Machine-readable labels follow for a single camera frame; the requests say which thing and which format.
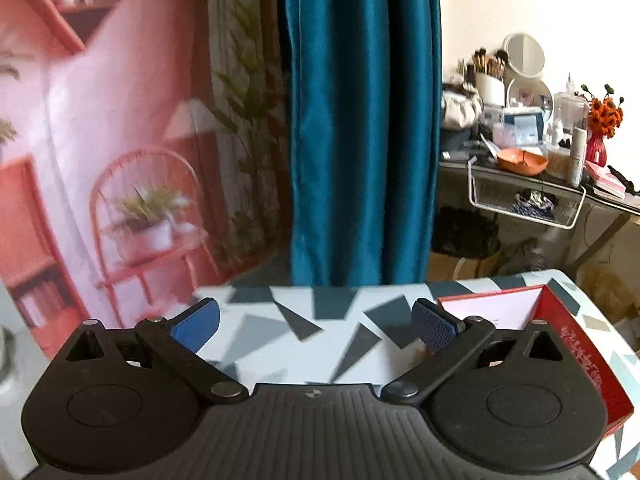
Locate teal curtain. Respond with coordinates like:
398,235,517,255
284,0,442,286

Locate white desk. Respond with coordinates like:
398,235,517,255
439,158,639,276

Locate cotton swab box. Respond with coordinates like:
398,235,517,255
544,145,570,180

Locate makeup brush cup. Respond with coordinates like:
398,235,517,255
457,48,509,107

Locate pink printed backdrop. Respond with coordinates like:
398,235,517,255
1,0,291,356

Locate orange bowl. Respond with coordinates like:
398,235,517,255
497,148,549,177

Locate round white mirror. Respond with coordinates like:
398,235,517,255
502,32,546,78

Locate patterned tablecloth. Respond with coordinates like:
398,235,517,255
192,268,640,480

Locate white cylindrical bottle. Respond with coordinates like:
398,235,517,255
566,127,588,188

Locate pink book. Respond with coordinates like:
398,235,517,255
585,160,626,200

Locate orange artificial flowers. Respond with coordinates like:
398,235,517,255
580,84,624,139

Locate white wire basket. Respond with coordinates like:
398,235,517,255
466,158,587,231

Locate red strawberry cardboard box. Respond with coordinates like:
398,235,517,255
437,285,634,443

